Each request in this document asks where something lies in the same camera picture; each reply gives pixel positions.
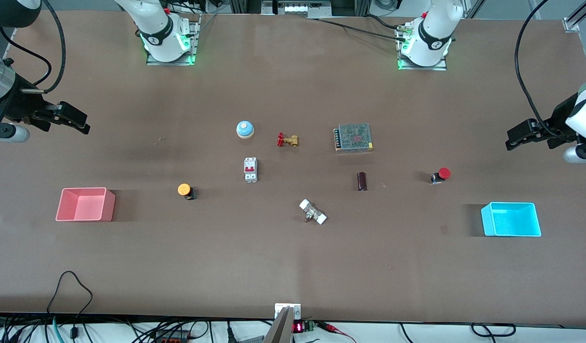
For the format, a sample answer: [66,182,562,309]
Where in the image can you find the pink plastic box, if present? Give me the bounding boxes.
[55,187,116,222]

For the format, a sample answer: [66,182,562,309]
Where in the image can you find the blue plastic box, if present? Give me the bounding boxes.
[481,202,542,237]

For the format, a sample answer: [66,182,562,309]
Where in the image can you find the metal mesh power supply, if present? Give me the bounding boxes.
[334,123,374,153]

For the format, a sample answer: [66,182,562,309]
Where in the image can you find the metal valve white ends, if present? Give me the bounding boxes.
[299,199,328,225]

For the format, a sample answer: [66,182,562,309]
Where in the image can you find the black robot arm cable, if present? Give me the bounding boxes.
[0,26,53,87]
[514,0,556,128]
[41,0,68,94]

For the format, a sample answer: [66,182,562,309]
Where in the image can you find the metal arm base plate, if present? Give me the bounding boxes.
[397,21,448,71]
[145,13,201,66]

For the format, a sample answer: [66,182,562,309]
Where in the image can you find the aluminium frame profile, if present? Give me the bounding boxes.
[563,0,586,33]

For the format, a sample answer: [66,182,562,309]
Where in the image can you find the thin black table cable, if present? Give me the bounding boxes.
[47,271,94,338]

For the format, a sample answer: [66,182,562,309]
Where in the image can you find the black looped floor cable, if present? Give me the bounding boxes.
[471,323,516,338]

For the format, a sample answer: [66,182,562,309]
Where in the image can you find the black cable behind bases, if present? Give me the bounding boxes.
[308,17,409,38]

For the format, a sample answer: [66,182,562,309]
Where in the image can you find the red clip lead wire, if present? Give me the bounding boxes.
[316,321,358,343]

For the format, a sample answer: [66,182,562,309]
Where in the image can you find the white mounting bracket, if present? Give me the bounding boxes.
[274,303,302,321]

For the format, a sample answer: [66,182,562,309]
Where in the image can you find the grey metal camera bar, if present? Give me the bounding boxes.
[263,306,294,343]

